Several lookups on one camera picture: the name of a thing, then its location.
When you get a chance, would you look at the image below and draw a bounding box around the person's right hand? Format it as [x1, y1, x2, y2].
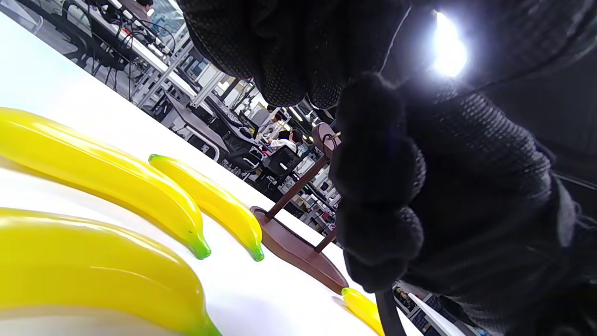
[329, 72, 597, 336]

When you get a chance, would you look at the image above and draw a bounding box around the yellow plastic banana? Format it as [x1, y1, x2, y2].
[0, 106, 212, 260]
[148, 154, 265, 262]
[342, 287, 385, 336]
[0, 208, 223, 336]

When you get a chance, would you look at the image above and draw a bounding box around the dark grey side desk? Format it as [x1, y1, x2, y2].
[164, 92, 230, 151]

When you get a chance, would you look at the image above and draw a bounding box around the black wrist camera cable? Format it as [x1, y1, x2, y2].
[375, 288, 407, 336]

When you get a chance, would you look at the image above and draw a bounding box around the person's left hand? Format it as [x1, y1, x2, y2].
[176, 0, 413, 109]

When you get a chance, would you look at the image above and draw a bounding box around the brown wooden hook stand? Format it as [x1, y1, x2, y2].
[250, 122, 349, 295]

